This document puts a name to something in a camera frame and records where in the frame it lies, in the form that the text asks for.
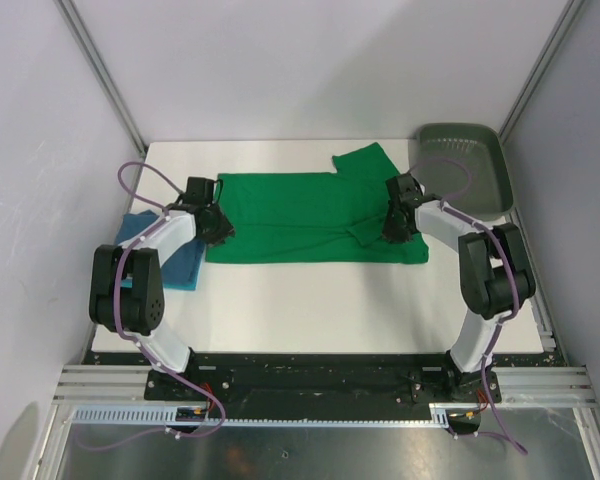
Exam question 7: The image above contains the green t shirt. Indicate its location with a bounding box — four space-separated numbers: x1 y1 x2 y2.
206 143 429 265

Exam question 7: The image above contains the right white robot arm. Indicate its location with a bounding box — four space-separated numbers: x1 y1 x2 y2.
382 173 536 401

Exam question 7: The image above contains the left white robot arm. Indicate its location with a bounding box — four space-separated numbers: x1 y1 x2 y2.
88 177 235 400

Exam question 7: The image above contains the grey plastic tray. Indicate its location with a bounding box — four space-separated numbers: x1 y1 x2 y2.
410 123 514 221

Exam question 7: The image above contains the folded blue t shirt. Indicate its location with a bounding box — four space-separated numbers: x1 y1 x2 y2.
115 210 205 291

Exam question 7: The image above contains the left aluminium frame post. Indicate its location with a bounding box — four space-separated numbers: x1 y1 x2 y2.
54 0 148 158

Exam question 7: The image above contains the aluminium frame post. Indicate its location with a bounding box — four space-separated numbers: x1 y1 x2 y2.
499 0 589 145
54 0 148 158

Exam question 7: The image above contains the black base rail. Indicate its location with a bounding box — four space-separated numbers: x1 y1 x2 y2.
145 353 501 405

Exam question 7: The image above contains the grey slotted cable duct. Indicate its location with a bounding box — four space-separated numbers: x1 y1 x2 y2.
71 404 480 428

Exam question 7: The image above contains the right aluminium frame post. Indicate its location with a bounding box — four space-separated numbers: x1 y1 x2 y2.
499 0 589 145

